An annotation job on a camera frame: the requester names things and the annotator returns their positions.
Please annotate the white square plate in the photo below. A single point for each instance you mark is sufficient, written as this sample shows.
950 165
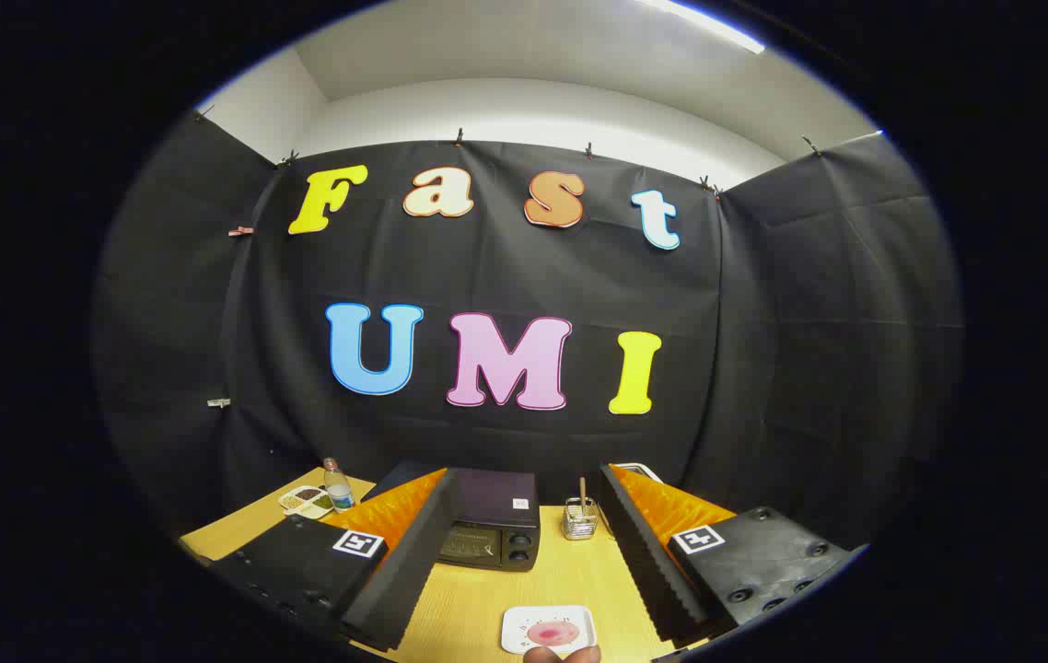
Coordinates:
517 624

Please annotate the black toaster oven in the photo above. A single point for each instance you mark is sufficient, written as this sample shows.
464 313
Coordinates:
492 502

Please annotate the pink round food slice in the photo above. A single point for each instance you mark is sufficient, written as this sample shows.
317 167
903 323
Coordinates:
553 633

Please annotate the white bread toaster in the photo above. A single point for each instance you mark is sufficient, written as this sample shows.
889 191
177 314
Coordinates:
646 470

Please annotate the clear plastic water bottle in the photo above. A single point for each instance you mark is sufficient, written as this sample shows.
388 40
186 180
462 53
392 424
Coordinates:
338 488

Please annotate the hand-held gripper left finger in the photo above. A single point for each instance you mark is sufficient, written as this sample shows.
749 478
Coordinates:
418 552

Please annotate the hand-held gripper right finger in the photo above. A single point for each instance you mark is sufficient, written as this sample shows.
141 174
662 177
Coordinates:
644 552

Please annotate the white divided snack dish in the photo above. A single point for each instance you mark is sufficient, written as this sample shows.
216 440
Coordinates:
303 500

